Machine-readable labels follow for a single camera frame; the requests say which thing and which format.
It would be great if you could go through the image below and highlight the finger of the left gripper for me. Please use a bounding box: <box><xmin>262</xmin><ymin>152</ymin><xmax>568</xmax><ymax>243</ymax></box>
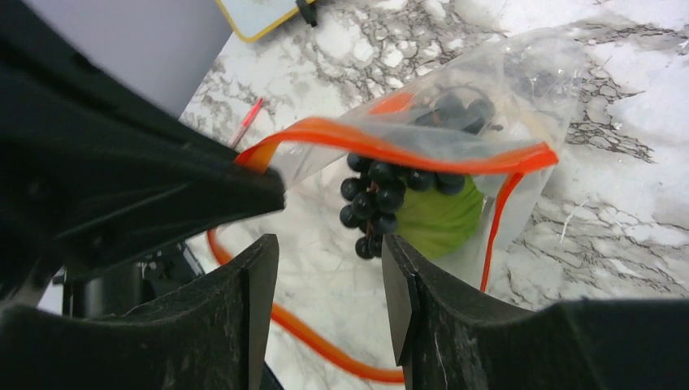
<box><xmin>1</xmin><ymin>1</ymin><xmax>284</xmax><ymax>301</ymax></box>

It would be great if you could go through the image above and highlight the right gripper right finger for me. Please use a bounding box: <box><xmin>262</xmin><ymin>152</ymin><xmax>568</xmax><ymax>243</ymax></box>
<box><xmin>382</xmin><ymin>235</ymin><xmax>688</xmax><ymax>389</ymax></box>

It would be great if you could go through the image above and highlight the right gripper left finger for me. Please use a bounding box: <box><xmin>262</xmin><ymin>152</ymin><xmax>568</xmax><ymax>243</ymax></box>
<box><xmin>1</xmin><ymin>234</ymin><xmax>280</xmax><ymax>389</ymax></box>

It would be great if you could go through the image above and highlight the green cabbage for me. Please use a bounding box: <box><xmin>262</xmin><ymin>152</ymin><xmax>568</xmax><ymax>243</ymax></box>
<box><xmin>395</xmin><ymin>177</ymin><xmax>483</xmax><ymax>260</ymax></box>

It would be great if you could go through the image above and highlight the black grape bunch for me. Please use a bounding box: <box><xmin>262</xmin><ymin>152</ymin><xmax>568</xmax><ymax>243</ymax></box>
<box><xmin>339</xmin><ymin>93</ymin><xmax>497</xmax><ymax>261</ymax></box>

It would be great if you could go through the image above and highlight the clear zip top bag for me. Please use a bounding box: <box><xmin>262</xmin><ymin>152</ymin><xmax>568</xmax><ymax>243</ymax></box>
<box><xmin>237</xmin><ymin>28</ymin><xmax>585</xmax><ymax>385</ymax></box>

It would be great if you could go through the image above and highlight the orange carrot piece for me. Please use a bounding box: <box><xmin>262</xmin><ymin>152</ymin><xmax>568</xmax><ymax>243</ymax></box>
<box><xmin>369</xmin><ymin>92</ymin><xmax>415</xmax><ymax>115</ymax></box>

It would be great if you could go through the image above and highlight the red pen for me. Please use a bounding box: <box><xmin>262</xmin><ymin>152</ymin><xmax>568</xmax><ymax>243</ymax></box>
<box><xmin>229</xmin><ymin>97</ymin><xmax>264</xmax><ymax>149</ymax></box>

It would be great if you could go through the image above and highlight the gold framed mirror tray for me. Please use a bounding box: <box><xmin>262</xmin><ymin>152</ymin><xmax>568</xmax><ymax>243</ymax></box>
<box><xmin>214</xmin><ymin>0</ymin><xmax>318</xmax><ymax>43</ymax></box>

